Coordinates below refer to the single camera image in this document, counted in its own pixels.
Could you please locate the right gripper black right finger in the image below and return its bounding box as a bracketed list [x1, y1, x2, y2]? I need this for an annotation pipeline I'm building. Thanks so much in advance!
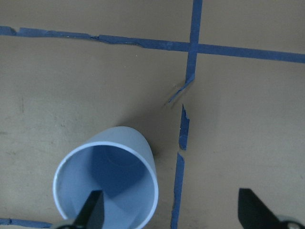
[238, 188, 280, 229]

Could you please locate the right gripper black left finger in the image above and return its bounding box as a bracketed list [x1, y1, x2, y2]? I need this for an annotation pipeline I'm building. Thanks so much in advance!
[72, 190, 104, 229]

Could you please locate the blue cup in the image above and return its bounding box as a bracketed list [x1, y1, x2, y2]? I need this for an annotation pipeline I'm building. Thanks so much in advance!
[52, 126, 159, 229]

